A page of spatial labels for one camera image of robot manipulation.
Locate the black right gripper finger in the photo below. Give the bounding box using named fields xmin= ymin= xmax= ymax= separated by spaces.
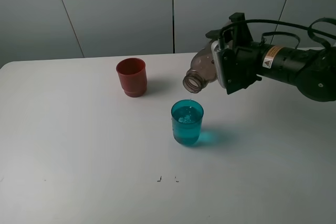
xmin=229 ymin=13 xmax=253 ymax=48
xmin=205 ymin=29 xmax=223 ymax=40

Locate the red plastic cup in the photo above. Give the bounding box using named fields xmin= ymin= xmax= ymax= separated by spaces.
xmin=116 ymin=58 xmax=147 ymax=98

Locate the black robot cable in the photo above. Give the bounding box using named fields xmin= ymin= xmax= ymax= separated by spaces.
xmin=217 ymin=17 xmax=336 ymax=51

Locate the teal translucent plastic cup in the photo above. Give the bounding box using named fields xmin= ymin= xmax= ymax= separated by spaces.
xmin=171 ymin=99 xmax=204 ymax=146

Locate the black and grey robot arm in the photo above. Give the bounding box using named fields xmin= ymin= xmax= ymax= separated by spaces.
xmin=206 ymin=13 xmax=335 ymax=102

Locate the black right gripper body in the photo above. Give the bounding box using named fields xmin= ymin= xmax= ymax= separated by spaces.
xmin=222 ymin=43 xmax=302 ymax=94

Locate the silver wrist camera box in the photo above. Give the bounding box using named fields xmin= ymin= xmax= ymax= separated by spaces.
xmin=211 ymin=41 xmax=231 ymax=89

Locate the smoky transparent water bottle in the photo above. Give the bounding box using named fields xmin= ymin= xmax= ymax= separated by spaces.
xmin=182 ymin=35 xmax=234 ymax=94

